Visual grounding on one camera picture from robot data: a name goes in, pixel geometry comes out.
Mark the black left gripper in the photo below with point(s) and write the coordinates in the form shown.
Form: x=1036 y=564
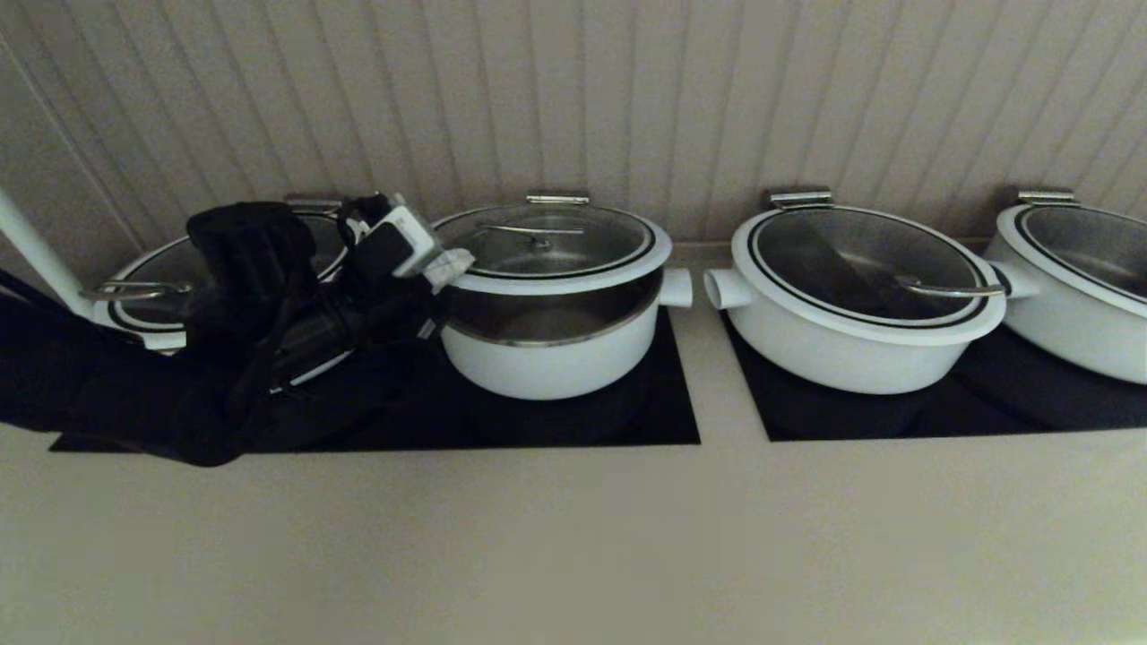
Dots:
x=349 y=327

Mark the glass lid with white rim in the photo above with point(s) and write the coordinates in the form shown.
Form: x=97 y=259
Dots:
x=152 y=278
x=1093 y=246
x=851 y=251
x=556 y=255

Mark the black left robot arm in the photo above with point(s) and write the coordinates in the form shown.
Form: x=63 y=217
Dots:
x=107 y=376

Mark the white round pot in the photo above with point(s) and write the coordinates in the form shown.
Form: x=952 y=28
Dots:
x=1066 y=345
x=556 y=367
x=833 y=363

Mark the black glass cooktop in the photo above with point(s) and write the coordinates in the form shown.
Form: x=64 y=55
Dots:
x=986 y=408
x=556 y=421

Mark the white pole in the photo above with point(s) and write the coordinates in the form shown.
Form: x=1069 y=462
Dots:
x=36 y=251

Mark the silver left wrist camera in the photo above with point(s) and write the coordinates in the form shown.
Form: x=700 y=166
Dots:
x=399 y=237

